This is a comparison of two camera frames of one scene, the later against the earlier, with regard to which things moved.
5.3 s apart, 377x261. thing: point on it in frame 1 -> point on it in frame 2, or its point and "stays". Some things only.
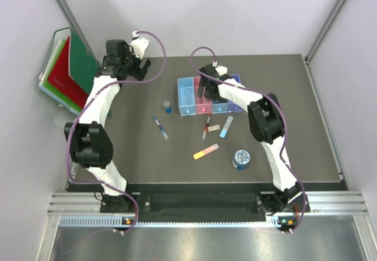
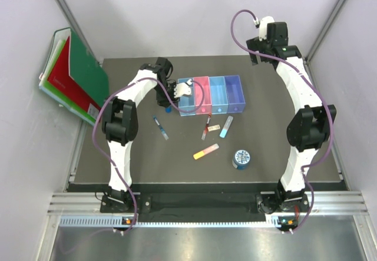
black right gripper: (207, 95) -> (255, 45)
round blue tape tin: (241, 160) stays
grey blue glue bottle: (168, 108) stays
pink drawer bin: (202, 105) stays
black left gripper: (138, 73) -> (163, 102)
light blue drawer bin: (186, 96) stays
